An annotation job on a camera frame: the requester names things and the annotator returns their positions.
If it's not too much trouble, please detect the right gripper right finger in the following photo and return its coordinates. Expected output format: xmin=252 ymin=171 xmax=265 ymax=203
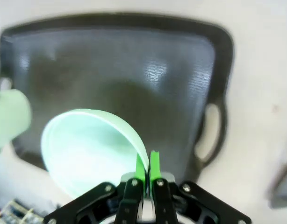
xmin=150 ymin=150 xmax=252 ymax=224

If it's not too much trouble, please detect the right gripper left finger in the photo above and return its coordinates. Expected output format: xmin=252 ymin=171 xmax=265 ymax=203
xmin=43 ymin=153 xmax=148 ymax=224

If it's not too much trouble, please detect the light green plastic cup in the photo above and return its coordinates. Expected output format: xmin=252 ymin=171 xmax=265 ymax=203
xmin=0 ymin=89 xmax=33 ymax=152

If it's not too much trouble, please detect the light green plastic bowl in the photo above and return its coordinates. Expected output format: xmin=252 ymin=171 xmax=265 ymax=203
xmin=40 ymin=108 xmax=150 ymax=199

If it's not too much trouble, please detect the dark brown serving tray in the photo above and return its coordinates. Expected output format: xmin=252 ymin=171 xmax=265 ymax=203
xmin=0 ymin=13 xmax=235 ymax=185

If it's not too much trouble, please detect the cluttered storage rack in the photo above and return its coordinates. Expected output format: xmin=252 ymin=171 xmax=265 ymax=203
xmin=0 ymin=198 xmax=45 ymax=224

